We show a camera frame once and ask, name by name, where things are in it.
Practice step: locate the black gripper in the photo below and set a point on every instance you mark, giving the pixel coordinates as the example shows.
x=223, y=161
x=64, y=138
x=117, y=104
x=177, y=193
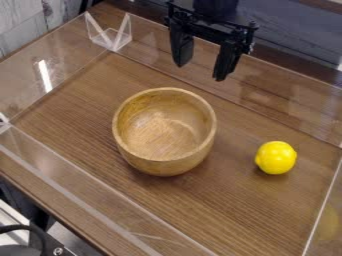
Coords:
x=215, y=21

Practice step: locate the yellow lemon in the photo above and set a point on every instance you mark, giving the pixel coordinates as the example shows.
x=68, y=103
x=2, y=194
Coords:
x=276, y=157

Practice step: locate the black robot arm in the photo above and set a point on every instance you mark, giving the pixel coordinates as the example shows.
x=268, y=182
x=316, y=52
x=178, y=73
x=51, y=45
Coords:
x=211, y=20

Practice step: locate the brown wooden bowl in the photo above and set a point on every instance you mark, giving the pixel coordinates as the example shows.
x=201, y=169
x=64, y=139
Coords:
x=165, y=129

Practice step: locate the clear acrylic tray wall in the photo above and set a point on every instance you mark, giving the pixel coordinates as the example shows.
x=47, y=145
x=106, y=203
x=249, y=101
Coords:
x=223, y=209

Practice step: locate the black metal table mount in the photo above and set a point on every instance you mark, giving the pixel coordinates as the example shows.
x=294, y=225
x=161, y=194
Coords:
x=63, y=243

